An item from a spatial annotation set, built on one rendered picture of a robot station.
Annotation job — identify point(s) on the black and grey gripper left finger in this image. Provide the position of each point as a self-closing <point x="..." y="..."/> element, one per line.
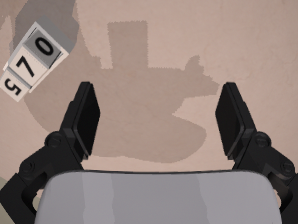
<point x="64" y="150"/>

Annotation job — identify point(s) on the white rectangular tray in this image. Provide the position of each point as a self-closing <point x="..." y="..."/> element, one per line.
<point x="55" y="35"/>

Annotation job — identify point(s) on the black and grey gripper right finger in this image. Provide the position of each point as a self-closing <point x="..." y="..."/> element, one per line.
<point x="240" y="138"/>

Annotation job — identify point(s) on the white number cube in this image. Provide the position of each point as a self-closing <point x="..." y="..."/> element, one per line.
<point x="14" y="85"/>
<point x="34" y="58"/>

